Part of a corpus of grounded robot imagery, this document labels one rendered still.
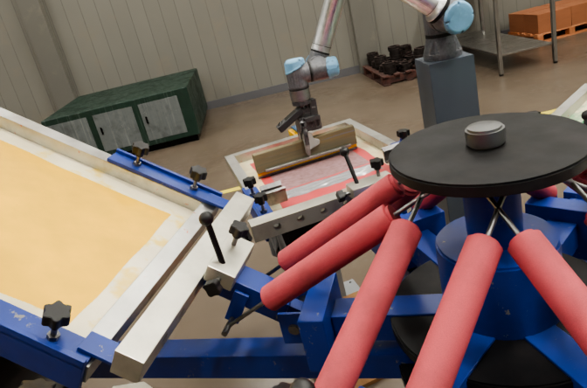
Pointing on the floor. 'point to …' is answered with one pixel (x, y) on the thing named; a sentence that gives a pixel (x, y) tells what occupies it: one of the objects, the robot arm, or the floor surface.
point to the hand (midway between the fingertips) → (305, 152)
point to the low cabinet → (136, 114)
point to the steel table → (478, 40)
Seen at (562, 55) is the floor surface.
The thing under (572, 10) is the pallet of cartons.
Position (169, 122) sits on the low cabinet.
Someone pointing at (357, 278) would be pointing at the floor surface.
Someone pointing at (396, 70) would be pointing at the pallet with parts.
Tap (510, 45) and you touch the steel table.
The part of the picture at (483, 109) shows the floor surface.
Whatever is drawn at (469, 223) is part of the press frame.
